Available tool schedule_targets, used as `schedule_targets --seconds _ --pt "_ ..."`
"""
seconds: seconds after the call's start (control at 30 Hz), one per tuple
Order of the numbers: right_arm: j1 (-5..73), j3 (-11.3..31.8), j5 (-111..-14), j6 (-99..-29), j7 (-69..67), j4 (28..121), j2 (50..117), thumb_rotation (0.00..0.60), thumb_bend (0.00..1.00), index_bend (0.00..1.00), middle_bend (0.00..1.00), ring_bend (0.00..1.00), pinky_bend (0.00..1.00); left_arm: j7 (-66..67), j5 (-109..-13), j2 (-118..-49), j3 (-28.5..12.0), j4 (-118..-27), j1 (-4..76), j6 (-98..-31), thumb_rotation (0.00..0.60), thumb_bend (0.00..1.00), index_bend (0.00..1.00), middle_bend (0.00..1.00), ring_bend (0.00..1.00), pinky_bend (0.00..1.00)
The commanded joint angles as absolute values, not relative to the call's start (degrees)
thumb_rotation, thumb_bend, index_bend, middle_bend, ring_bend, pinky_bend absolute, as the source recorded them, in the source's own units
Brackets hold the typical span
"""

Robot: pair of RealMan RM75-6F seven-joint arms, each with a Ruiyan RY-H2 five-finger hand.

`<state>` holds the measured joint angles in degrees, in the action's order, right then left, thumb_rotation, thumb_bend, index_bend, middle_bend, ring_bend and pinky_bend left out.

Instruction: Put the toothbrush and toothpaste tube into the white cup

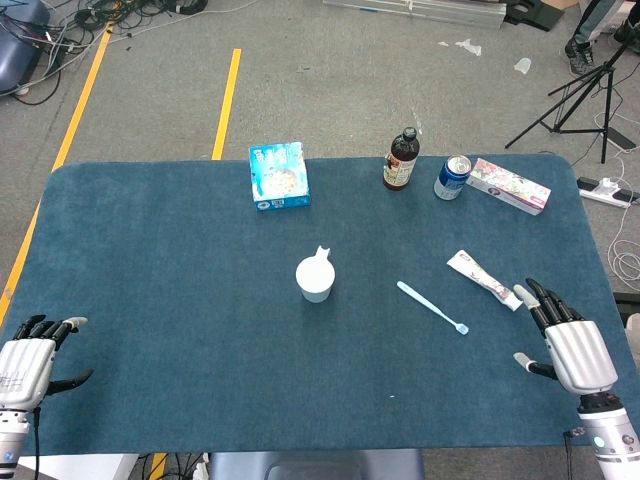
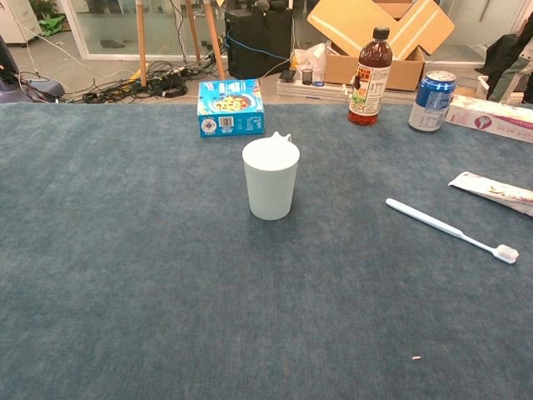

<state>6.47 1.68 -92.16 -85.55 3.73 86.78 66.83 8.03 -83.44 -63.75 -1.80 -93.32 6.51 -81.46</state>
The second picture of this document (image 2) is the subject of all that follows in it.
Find wooden easel leg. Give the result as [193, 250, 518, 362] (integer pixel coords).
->
[185, 0, 202, 63]
[136, 0, 149, 88]
[202, 0, 227, 81]

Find open cardboard box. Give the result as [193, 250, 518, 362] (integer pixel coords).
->
[306, 0, 456, 93]

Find blue soda can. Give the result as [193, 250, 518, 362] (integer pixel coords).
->
[407, 70, 457, 133]

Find black computer tower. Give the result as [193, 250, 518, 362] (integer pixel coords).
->
[224, 7, 294, 80]

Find blue table mat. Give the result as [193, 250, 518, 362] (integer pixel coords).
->
[0, 102, 533, 400]

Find silver aluminium rails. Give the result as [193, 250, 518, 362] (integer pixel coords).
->
[276, 77, 417, 103]

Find white plastic bag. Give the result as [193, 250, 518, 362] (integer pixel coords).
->
[292, 42, 327, 83]

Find light blue toothbrush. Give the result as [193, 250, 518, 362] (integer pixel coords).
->
[385, 197, 521, 265]

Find blue network cable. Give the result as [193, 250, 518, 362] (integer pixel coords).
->
[227, 31, 292, 80]

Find white cup with ears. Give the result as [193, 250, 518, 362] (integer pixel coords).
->
[242, 131, 301, 222]

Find blue snack box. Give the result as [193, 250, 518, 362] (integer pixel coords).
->
[197, 78, 267, 139]

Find bystander person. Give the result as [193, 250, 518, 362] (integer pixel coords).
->
[487, 18, 533, 104]

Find green fabric item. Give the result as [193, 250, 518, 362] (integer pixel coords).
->
[39, 14, 67, 38]

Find floral long box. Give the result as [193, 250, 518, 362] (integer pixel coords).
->
[444, 93, 533, 145]

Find dark blue machine base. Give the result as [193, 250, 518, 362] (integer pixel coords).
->
[0, 35, 66, 104]

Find green potted plant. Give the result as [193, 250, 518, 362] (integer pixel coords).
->
[27, 0, 59, 21]

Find white floral toothpaste tube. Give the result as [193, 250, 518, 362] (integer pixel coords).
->
[448, 171, 533, 217]

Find black floor cable pile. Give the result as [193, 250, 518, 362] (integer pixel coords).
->
[18, 60, 228, 104]

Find white plastic basket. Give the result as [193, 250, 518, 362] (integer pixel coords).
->
[477, 74, 493, 101]

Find brown tea bottle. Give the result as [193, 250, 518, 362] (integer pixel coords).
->
[347, 26, 394, 128]

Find white cabinet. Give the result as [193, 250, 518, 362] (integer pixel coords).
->
[0, 0, 42, 45]

